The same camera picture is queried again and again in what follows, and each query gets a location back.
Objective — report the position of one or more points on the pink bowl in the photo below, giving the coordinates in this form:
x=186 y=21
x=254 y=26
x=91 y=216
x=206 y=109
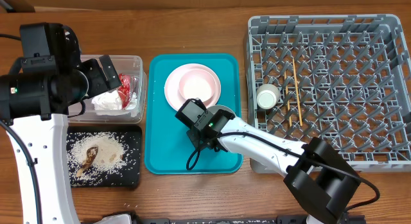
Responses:
x=197 y=83

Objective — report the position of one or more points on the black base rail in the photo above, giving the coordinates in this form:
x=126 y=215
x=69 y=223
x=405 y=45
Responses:
x=283 y=219

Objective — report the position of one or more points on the white napkin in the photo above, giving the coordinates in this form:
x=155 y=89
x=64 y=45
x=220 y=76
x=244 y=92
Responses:
x=111 y=104

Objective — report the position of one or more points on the cream paper cup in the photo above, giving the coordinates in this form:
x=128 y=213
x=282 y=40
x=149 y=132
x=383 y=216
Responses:
x=267 y=96

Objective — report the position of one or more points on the grey dishwasher rack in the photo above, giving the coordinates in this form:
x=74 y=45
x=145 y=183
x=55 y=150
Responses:
x=353 y=74

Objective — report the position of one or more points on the clear plastic bin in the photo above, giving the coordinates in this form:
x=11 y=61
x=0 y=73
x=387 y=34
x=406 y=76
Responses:
x=126 y=64

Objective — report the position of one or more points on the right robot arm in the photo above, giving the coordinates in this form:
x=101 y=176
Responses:
x=320 y=180

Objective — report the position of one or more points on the black plastic tray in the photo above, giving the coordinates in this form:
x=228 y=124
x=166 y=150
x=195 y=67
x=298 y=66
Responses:
x=135 y=160

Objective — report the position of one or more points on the teal serving tray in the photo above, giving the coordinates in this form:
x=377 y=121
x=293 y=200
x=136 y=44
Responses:
x=167 y=146

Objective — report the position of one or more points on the grey bowl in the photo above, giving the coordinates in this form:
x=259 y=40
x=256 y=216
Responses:
x=222 y=110

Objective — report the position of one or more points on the pink plate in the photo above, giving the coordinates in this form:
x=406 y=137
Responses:
x=171 y=87

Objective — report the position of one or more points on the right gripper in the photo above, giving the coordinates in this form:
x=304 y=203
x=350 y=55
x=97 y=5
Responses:
x=192 y=133

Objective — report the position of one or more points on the red snack wrapper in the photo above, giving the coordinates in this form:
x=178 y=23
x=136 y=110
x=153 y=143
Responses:
x=125 y=90

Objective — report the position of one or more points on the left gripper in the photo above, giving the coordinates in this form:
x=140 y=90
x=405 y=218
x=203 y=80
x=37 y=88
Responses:
x=99 y=83

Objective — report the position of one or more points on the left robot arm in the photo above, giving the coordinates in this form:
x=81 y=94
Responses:
x=35 y=98

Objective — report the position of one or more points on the rice and food scraps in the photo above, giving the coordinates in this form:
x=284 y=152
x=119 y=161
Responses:
x=96 y=155

